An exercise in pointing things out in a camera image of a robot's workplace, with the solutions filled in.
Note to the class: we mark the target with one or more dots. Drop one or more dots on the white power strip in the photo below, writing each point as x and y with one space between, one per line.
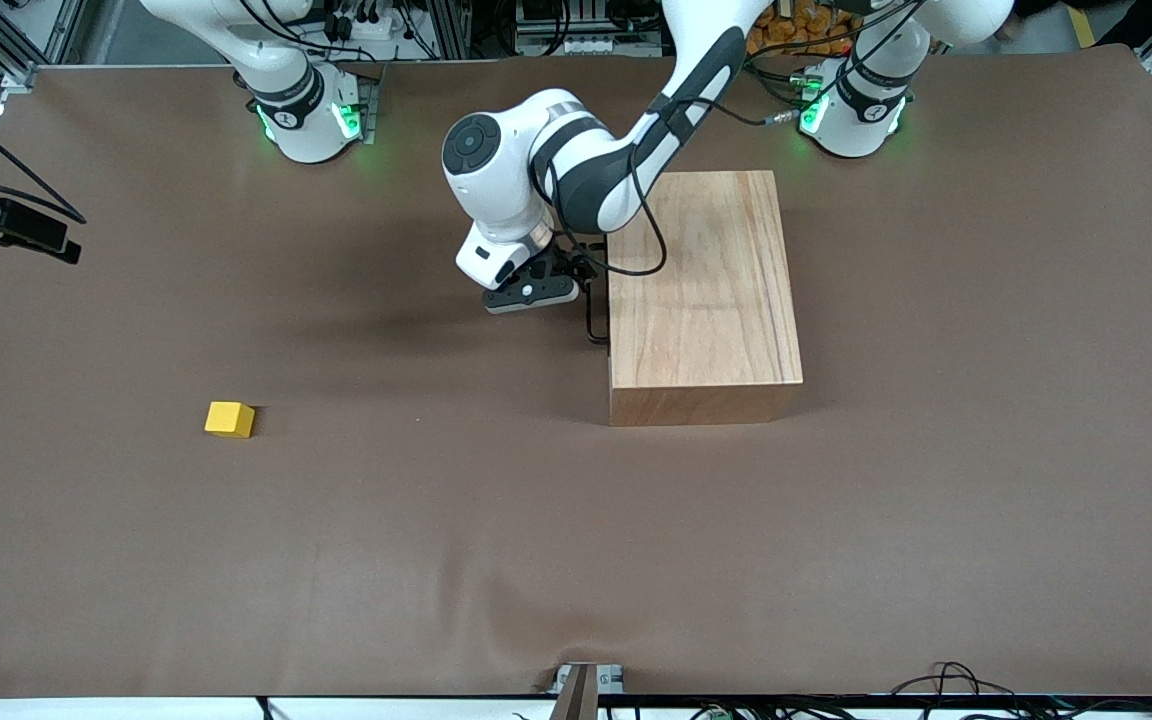
361 22

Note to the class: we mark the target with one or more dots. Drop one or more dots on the orange packaged items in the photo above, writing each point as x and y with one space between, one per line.
786 35

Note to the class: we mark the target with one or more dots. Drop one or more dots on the black clamp-mounted side camera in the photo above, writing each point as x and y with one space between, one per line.
16 228

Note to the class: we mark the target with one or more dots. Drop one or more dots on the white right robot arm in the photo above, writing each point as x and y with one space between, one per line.
301 125

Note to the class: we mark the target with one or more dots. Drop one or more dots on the wooden drawer cabinet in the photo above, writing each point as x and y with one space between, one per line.
706 300

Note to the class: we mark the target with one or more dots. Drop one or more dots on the metal table edge bracket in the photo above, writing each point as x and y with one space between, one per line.
581 695

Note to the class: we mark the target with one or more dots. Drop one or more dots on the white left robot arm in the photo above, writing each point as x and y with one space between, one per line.
586 170

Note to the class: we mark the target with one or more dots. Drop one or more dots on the brown table cover mat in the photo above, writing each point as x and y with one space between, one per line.
336 560

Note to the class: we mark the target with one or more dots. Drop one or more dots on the yellow cube block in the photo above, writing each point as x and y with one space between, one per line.
228 418

